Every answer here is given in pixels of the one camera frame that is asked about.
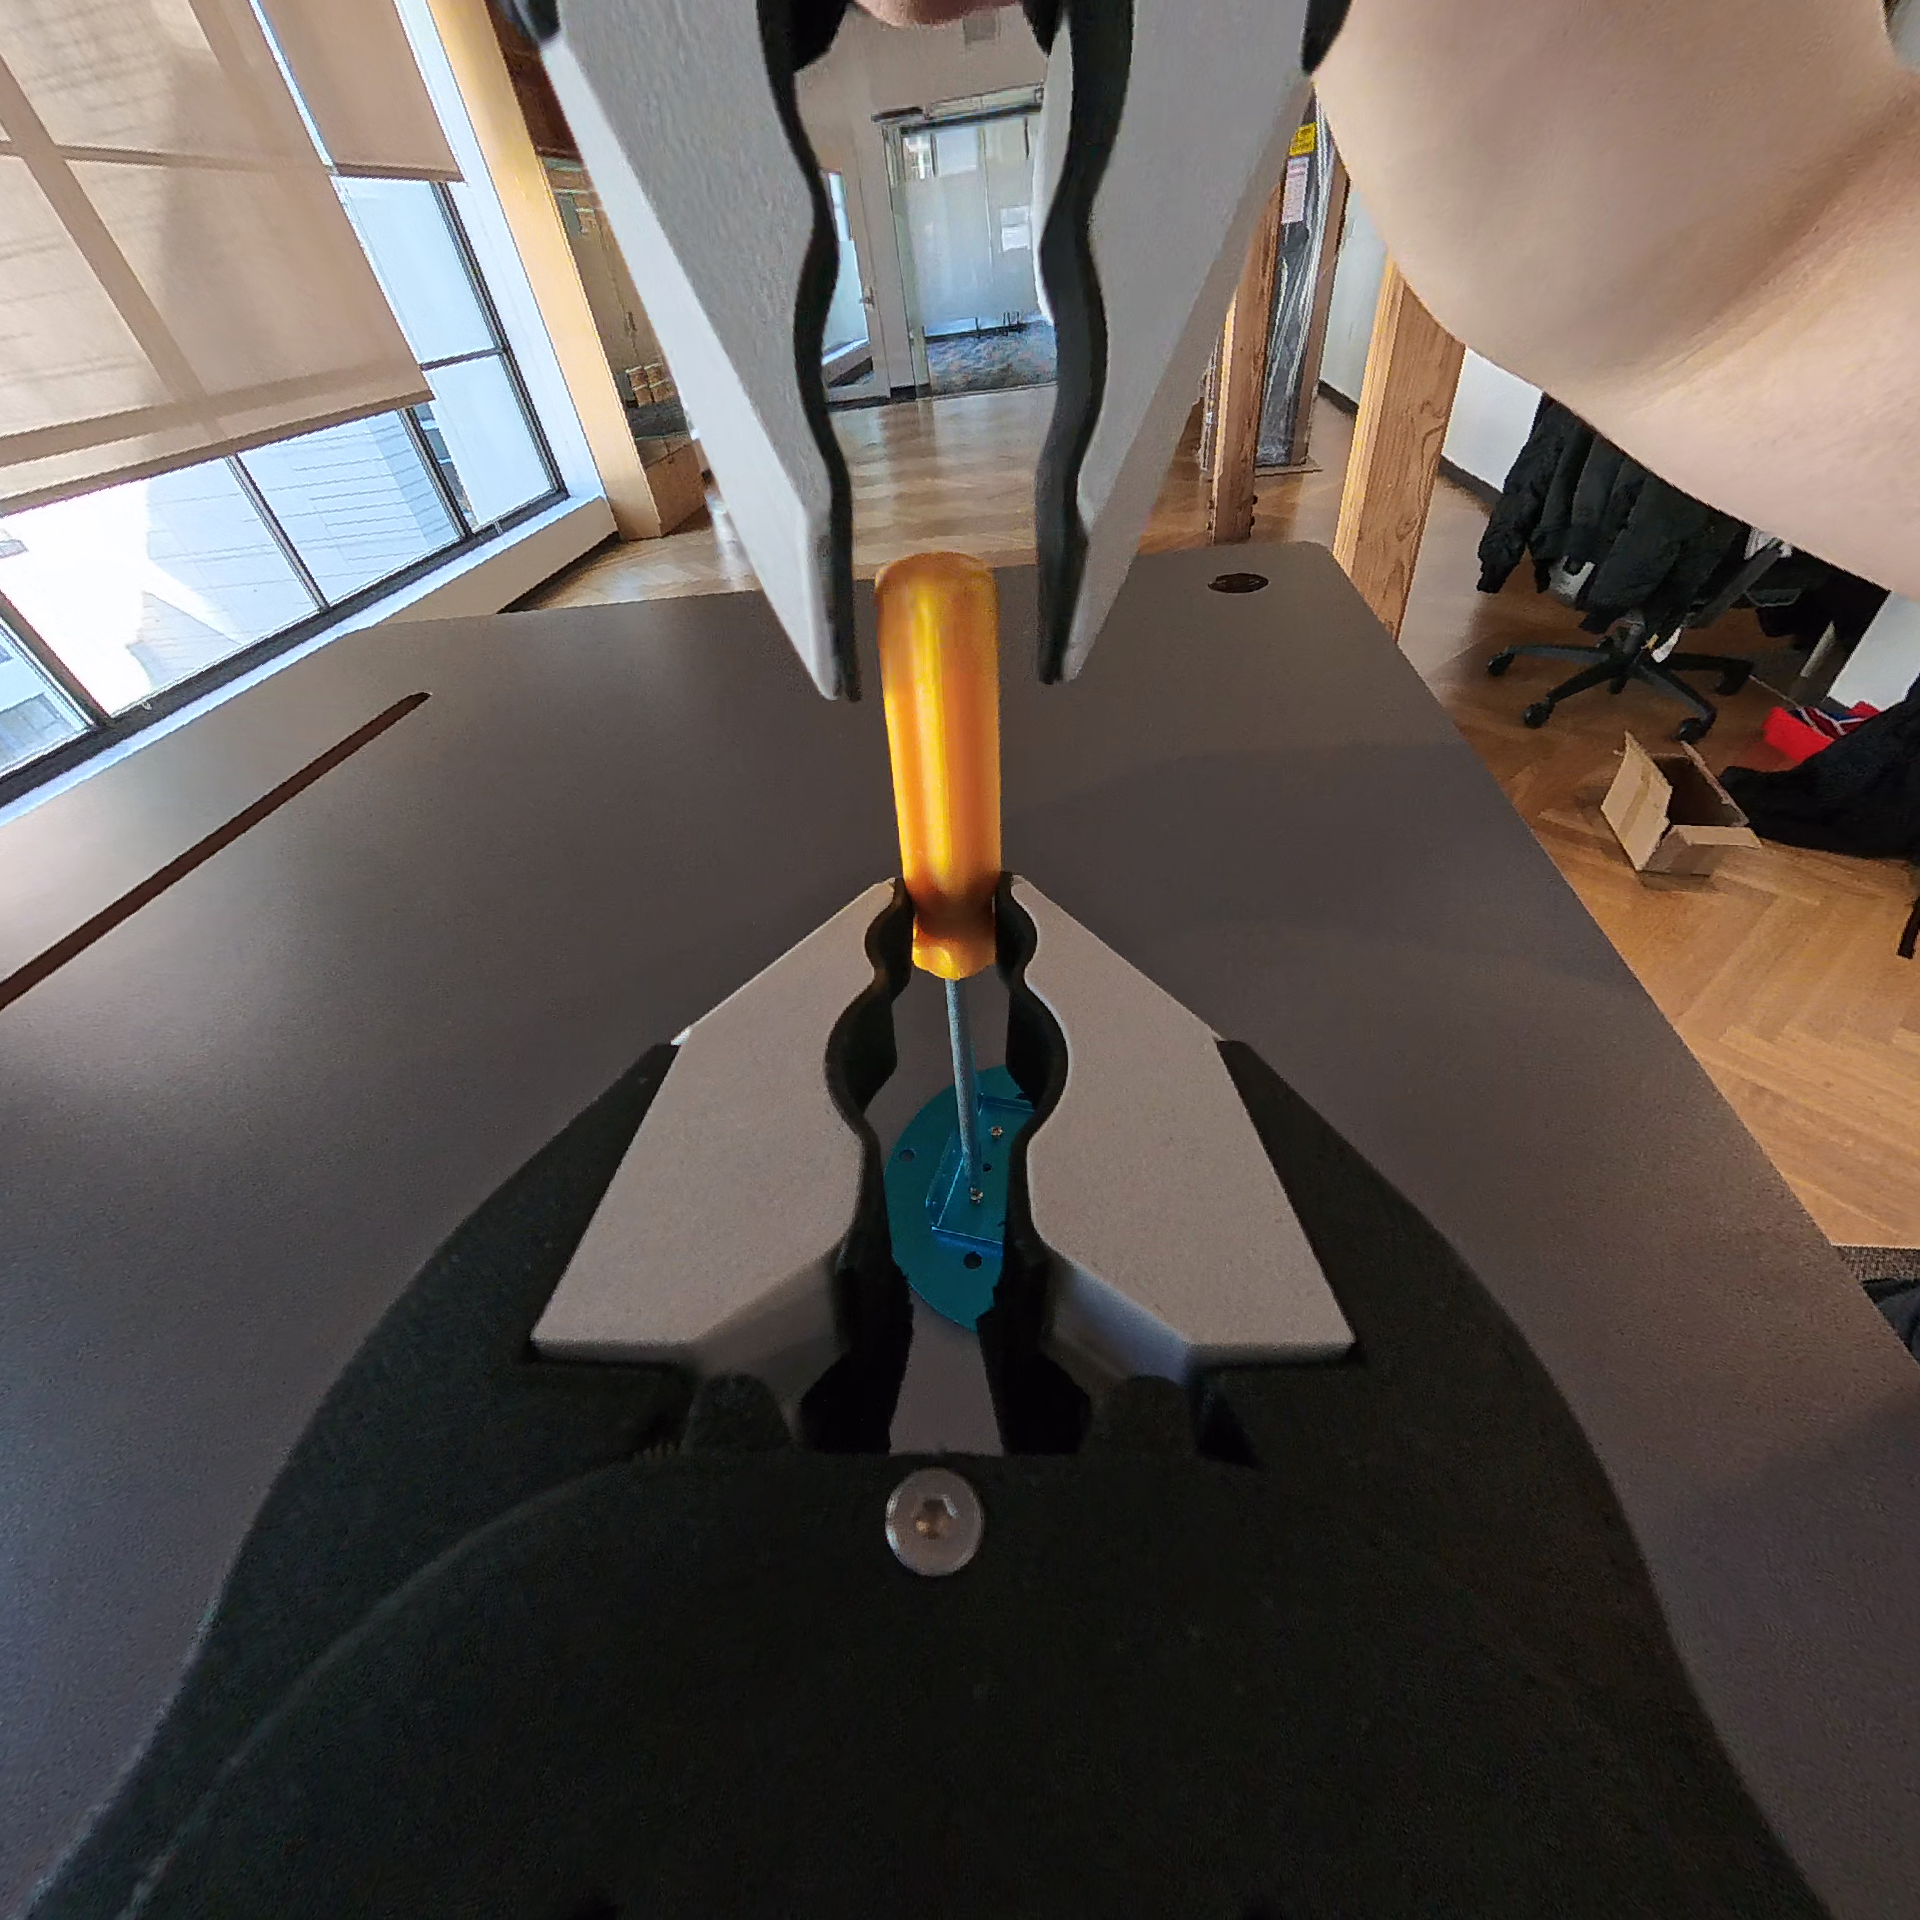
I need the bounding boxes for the grey desk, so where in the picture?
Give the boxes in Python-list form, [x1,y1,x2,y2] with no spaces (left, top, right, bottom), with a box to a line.
[0,538,1920,1920]

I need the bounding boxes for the open cardboard box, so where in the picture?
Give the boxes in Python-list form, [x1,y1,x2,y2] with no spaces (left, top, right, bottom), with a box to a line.
[1600,730,1767,880]

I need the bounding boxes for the light wooden column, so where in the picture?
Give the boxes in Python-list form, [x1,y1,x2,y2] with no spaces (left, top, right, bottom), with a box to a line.
[423,0,670,543]

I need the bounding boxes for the beige roller blind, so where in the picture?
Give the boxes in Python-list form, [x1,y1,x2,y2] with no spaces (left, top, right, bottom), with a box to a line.
[0,0,466,518]

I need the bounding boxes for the glass door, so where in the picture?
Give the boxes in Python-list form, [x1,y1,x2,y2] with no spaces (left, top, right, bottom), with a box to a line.
[878,88,1059,399]

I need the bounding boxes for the blue disc with square bracket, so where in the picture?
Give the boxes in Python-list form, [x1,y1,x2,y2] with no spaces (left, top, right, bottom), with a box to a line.
[885,1062,1051,1335]

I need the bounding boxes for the dark jackets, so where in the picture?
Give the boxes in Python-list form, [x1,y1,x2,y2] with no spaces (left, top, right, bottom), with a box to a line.
[1476,392,1892,646]

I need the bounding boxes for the wooden pillar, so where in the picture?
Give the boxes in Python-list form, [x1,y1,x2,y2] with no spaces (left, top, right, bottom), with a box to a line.
[1332,262,1467,640]
[1206,180,1296,543]

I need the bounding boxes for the yellow screwdriver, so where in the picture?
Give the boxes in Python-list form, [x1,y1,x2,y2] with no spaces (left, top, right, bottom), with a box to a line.
[874,550,1004,1202]

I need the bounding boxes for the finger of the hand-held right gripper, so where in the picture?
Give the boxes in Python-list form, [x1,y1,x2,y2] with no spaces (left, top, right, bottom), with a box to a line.
[536,0,863,705]
[1031,0,1318,687]

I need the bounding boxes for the black office chair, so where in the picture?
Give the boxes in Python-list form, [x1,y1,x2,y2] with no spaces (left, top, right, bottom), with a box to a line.
[1486,538,1794,744]

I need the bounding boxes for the black bag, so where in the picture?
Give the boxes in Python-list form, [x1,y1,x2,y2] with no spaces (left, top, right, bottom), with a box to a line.
[1717,703,1920,869]

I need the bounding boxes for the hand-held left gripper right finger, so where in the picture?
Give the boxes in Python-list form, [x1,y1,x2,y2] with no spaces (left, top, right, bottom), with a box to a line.
[1005,873,1355,1396]

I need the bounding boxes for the large glass window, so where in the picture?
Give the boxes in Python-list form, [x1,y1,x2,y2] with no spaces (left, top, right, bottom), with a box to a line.
[0,151,572,788]

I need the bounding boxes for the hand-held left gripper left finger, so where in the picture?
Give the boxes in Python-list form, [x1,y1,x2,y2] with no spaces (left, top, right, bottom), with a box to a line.
[532,880,902,1412]

